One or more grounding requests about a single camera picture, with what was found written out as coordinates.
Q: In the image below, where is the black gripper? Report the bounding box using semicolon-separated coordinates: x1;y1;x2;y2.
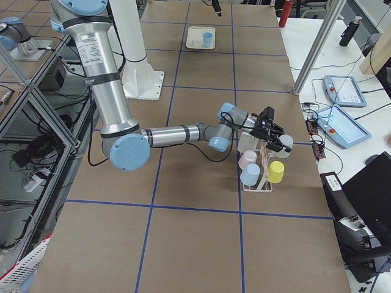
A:
250;106;290;153

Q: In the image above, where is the grey plastic cup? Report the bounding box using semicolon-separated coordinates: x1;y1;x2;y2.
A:
276;134;294;159

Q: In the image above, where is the light green plastic cup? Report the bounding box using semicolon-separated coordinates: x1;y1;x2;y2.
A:
237;132;254;153

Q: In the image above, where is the yellow plastic cup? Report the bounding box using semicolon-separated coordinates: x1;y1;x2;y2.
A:
268;161;285;184

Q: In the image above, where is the pink plastic cup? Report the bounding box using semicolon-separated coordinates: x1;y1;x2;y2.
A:
238;150;257;170

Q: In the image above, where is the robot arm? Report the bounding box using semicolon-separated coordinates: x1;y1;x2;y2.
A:
51;1;291;171

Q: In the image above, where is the orange black connector hub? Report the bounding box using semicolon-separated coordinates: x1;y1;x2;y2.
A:
305;120;319;136

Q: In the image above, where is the cream plastic tray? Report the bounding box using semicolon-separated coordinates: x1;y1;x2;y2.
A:
186;26;216;50

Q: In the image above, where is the right teach pendant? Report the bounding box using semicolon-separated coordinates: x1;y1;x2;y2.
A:
312;104;371;149

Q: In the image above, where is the teach pendant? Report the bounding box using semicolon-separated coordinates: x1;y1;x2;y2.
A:
312;104;371;149
323;75;367;108

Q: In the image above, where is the red bottle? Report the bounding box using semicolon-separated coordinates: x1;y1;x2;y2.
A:
279;0;293;28

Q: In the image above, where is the left teach pendant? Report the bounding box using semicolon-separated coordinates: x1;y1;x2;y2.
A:
323;75;367;108

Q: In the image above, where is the black box with label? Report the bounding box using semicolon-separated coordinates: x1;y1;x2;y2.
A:
320;172;364;231

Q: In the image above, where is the black laptop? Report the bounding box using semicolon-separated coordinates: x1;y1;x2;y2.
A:
342;152;390;244

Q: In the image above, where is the white perforated basket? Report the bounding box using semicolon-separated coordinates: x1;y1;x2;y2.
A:
1;234;52;292

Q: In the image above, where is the white wire cup rack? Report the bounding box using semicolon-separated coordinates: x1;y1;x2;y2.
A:
238;132;272;192

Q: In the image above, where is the aluminium frame post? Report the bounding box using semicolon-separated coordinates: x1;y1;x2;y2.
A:
292;0;347;95

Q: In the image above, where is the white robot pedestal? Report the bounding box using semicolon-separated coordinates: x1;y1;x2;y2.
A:
109;0;164;100

